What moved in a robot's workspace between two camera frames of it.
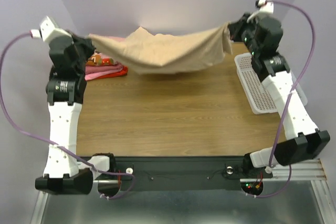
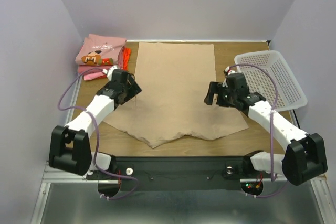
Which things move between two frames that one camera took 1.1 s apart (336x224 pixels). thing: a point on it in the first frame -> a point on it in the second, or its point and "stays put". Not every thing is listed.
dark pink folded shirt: [92, 69] stays put
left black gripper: [87, 43] -> [134, 89]
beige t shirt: [149, 53] -> [172, 79]
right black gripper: [237, 28] -> [219, 96]
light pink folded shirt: [94, 75] stays put
